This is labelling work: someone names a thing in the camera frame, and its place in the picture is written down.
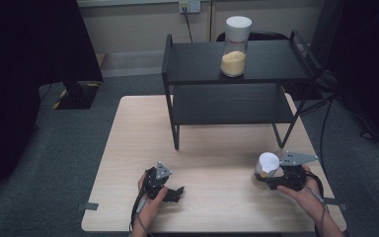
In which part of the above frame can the hand-held gripper cable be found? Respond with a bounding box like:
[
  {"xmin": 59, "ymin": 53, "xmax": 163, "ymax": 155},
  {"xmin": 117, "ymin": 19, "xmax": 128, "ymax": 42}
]
[
  {"xmin": 304, "ymin": 171, "xmax": 331, "ymax": 237},
  {"xmin": 128, "ymin": 189, "xmax": 154, "ymax": 237}
]

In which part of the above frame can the white wall socket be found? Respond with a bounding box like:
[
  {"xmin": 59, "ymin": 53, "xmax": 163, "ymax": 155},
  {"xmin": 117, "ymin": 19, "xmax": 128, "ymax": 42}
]
[{"xmin": 178, "ymin": 0, "xmax": 202, "ymax": 15}]

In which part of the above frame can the black chair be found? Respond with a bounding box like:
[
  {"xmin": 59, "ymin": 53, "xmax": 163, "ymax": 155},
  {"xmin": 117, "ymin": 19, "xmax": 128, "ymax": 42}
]
[{"xmin": 215, "ymin": 29, "xmax": 291, "ymax": 42}]

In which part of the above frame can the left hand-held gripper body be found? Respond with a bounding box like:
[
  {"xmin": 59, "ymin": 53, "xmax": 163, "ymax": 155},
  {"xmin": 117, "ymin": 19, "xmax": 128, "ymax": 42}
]
[{"xmin": 143, "ymin": 161, "xmax": 174, "ymax": 201}]

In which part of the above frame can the left hand-held gripper cable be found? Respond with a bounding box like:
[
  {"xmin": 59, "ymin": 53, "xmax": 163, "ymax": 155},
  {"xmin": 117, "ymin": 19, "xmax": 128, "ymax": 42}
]
[{"xmin": 128, "ymin": 189, "xmax": 154, "ymax": 237}]

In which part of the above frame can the black power cable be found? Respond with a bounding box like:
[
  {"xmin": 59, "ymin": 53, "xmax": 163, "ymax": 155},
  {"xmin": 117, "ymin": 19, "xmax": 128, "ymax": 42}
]
[{"xmin": 183, "ymin": 7, "xmax": 194, "ymax": 43}]

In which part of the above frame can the dark curtain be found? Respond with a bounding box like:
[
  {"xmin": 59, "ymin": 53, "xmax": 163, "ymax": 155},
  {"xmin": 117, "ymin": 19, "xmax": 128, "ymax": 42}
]
[
  {"xmin": 0, "ymin": 0, "xmax": 105, "ymax": 203},
  {"xmin": 310, "ymin": 0, "xmax": 379, "ymax": 153}
]

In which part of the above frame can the right hand-held gripper cable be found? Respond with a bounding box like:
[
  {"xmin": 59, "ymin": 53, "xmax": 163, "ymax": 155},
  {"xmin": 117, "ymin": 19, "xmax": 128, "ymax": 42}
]
[{"xmin": 304, "ymin": 171, "xmax": 331, "ymax": 237}]

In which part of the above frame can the grey tape strip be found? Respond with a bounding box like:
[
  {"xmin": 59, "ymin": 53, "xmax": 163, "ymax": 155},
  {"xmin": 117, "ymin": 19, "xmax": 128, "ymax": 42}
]
[
  {"xmin": 325, "ymin": 197, "xmax": 350, "ymax": 212},
  {"xmin": 78, "ymin": 201, "xmax": 100, "ymax": 212}
]

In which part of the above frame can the black stand base striped tape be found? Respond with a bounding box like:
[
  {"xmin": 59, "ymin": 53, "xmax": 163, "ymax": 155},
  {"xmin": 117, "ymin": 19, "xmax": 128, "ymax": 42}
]
[{"xmin": 51, "ymin": 79, "xmax": 102, "ymax": 111}]

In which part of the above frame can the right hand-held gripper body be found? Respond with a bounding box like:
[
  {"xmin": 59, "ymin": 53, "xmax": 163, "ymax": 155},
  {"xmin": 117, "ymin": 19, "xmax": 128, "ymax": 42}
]
[{"xmin": 267, "ymin": 150, "xmax": 320, "ymax": 193}]

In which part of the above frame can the person's right hand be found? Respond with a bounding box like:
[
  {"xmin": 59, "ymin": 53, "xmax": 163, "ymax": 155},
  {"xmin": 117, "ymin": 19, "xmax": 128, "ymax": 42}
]
[{"xmin": 276, "ymin": 164, "xmax": 328, "ymax": 225}]

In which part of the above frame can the black two-tier shelf rack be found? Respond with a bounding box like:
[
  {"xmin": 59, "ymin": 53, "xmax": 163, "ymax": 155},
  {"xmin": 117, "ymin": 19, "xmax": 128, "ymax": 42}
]
[{"xmin": 161, "ymin": 30, "xmax": 326, "ymax": 151}]

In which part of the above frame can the black floor cable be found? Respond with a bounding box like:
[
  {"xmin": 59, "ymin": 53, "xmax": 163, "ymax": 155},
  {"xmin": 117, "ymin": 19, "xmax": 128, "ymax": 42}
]
[
  {"xmin": 299, "ymin": 93, "xmax": 338, "ymax": 174},
  {"xmin": 334, "ymin": 97, "xmax": 379, "ymax": 142}
]

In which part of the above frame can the glass jar with white lid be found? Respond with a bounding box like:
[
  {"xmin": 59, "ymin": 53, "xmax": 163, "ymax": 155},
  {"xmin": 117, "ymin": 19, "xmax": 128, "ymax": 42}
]
[
  {"xmin": 219, "ymin": 15, "xmax": 254, "ymax": 79},
  {"xmin": 253, "ymin": 151, "xmax": 281, "ymax": 188}
]

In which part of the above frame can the person's left hand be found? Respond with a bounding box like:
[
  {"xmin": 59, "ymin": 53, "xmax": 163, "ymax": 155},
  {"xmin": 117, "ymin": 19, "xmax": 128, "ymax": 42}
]
[{"xmin": 136, "ymin": 173, "xmax": 170, "ymax": 233}]

